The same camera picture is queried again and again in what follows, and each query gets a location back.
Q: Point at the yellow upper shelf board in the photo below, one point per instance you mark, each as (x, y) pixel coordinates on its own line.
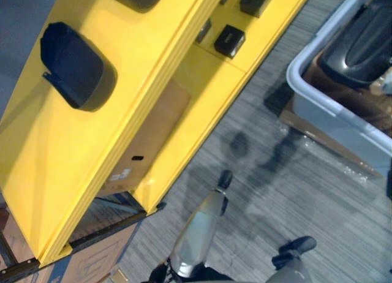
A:
(128, 65)

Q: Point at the yellow shelf board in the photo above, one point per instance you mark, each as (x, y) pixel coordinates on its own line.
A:
(128, 65)
(260, 41)

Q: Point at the yellow lower shelf board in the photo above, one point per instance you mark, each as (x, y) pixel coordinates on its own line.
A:
(260, 41)

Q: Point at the brown cardboard box with label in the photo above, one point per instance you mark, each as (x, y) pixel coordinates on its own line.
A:
(153, 133)

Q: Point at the robot dark left foot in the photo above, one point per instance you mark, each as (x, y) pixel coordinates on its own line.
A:
(225, 179)

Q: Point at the robot dark foot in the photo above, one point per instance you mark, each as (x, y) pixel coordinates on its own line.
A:
(295, 249)
(225, 179)

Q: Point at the robot silver left leg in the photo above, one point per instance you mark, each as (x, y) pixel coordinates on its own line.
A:
(199, 231)

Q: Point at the robot silver leg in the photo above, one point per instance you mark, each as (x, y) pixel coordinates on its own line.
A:
(199, 231)
(303, 273)

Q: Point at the small black square box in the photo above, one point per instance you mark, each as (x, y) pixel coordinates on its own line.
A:
(229, 41)

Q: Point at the grey plastic bin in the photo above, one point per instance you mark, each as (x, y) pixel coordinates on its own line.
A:
(309, 90)

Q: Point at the flat brown cardboard sheet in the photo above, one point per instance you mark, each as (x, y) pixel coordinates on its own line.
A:
(324, 139)

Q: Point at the robot black waist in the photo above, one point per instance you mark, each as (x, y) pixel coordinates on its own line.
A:
(190, 275)

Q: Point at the large black rectangular box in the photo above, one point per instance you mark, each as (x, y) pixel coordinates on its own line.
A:
(255, 1)

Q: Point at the robot dark right foot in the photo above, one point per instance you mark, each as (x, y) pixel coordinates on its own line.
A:
(295, 249)

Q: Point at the brown cardboard liner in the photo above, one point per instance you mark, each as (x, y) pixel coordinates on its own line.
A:
(346, 96)

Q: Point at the flattened cardboard box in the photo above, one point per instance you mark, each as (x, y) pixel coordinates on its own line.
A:
(92, 258)

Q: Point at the robot silver right leg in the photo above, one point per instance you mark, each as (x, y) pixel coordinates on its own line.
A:
(303, 273)

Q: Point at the black metal shelf frame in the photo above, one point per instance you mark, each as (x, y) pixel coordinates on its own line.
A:
(92, 234)

